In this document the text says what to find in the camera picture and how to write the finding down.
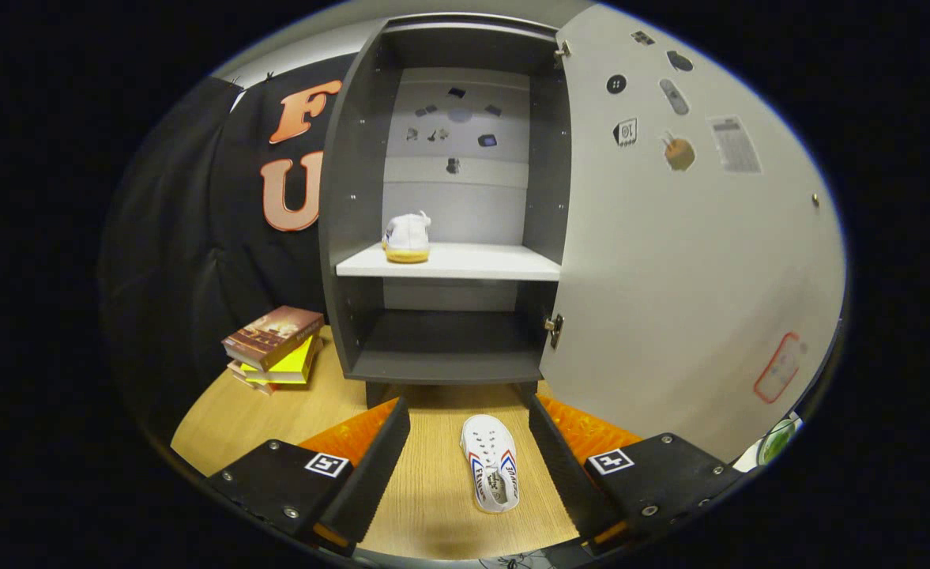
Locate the brown book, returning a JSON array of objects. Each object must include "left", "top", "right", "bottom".
[{"left": 221, "top": 306, "right": 326, "bottom": 372}]

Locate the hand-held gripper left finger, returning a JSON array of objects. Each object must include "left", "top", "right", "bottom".
[{"left": 205, "top": 397, "right": 412, "bottom": 554}]

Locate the black backdrop cloth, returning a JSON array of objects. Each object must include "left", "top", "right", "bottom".
[{"left": 100, "top": 54, "right": 355, "bottom": 443}]

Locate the grey shoe cabinet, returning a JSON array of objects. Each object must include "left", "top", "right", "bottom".
[{"left": 318, "top": 14, "right": 572, "bottom": 408}]

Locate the thin pale book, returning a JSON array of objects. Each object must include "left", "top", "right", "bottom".
[{"left": 228, "top": 360, "right": 276, "bottom": 396}]

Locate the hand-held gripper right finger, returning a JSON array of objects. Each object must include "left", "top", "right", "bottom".
[{"left": 528, "top": 394, "right": 746, "bottom": 554}]

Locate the green and white packet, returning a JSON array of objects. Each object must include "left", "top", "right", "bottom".
[{"left": 755, "top": 417, "right": 804, "bottom": 469}]

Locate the beige shoe cabinet door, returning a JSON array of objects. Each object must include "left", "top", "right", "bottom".
[{"left": 540, "top": 4, "right": 846, "bottom": 463}]

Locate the plain white shoe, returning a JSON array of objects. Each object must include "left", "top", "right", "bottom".
[{"left": 382, "top": 211, "right": 432, "bottom": 264}]

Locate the white cabinet shelf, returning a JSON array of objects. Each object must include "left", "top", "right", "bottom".
[{"left": 336, "top": 242, "right": 562, "bottom": 282}]

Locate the yellow book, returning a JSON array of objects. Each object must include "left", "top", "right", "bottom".
[{"left": 239, "top": 336, "right": 319, "bottom": 386}]

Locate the white shoe with striped sides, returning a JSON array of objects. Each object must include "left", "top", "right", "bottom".
[{"left": 461, "top": 414, "right": 521, "bottom": 514}]

